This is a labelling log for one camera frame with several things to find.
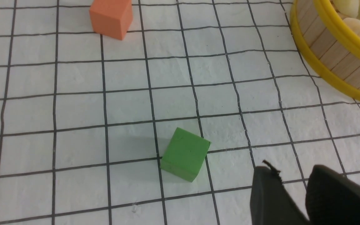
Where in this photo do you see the orange foam cube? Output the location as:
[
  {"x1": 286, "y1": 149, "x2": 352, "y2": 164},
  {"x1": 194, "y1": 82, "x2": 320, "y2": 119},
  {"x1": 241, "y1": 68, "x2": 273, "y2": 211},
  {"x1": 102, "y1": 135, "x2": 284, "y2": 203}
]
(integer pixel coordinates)
[{"x1": 89, "y1": 0, "x2": 133, "y2": 40}]

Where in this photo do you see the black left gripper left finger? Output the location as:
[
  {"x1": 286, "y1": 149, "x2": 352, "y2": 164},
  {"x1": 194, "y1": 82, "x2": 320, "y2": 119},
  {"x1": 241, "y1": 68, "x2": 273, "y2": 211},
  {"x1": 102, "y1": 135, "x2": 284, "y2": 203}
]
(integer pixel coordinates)
[{"x1": 250, "y1": 160, "x2": 310, "y2": 225}]

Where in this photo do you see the bamboo steamer tray yellow rim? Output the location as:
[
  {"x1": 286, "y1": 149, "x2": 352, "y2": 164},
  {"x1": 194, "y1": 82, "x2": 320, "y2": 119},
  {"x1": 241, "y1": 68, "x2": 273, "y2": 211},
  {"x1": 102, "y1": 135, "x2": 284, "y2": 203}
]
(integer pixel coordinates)
[{"x1": 290, "y1": 0, "x2": 360, "y2": 101}]

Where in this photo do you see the green foam cube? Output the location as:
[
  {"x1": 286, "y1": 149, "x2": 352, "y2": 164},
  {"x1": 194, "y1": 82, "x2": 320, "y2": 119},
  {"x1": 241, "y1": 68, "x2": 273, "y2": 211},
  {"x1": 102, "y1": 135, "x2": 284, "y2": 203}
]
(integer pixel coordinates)
[{"x1": 160, "y1": 127, "x2": 211, "y2": 182}]

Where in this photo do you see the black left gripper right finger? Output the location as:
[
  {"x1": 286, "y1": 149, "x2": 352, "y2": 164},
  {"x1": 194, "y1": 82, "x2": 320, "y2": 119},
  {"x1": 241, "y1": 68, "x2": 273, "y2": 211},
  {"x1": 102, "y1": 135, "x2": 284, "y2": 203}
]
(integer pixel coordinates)
[{"x1": 306, "y1": 165, "x2": 360, "y2": 225}]

